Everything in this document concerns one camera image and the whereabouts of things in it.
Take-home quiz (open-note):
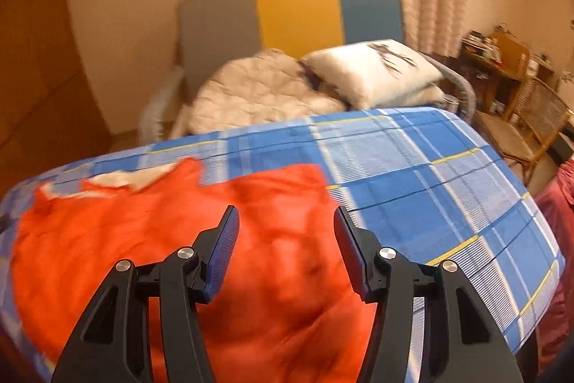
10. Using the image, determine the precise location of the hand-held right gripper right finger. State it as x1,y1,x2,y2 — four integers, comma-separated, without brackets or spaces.
333,206,524,383

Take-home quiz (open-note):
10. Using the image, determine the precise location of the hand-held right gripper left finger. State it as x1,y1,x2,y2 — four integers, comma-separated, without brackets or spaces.
51,205,240,383

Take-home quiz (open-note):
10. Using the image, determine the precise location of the orange puffer jacket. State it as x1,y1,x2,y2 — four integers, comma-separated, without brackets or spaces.
9,158,384,383

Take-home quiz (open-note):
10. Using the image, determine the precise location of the blue plaid bed sheet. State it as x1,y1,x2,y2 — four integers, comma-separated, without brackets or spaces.
0,107,566,383

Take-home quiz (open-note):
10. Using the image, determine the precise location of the white quilted blanket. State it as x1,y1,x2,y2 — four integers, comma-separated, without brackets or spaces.
173,48,349,140

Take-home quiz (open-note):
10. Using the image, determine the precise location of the white pillow with deer print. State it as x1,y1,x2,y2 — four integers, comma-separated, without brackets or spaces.
300,38,446,111

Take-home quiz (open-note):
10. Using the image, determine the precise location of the pink ruffled blanket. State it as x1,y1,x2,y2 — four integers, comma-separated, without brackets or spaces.
533,158,574,377

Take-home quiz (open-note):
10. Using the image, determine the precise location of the rattan chair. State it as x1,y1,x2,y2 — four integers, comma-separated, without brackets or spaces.
474,75,574,183

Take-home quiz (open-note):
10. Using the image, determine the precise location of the wooden desk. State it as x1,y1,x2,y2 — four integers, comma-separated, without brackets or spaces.
461,31,557,115

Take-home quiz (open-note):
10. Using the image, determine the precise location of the grey yellow blue headboard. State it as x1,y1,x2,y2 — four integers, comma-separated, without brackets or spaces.
178,0,405,108

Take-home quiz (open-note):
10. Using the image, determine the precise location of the wooden wardrobe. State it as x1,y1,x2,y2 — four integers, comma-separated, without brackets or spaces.
0,0,115,206

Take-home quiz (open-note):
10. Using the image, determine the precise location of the brown bag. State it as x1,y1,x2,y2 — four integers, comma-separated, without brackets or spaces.
489,31,531,79

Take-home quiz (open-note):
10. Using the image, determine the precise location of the grey padded bed rail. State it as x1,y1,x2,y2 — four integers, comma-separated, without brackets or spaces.
138,64,185,142
420,53,477,117

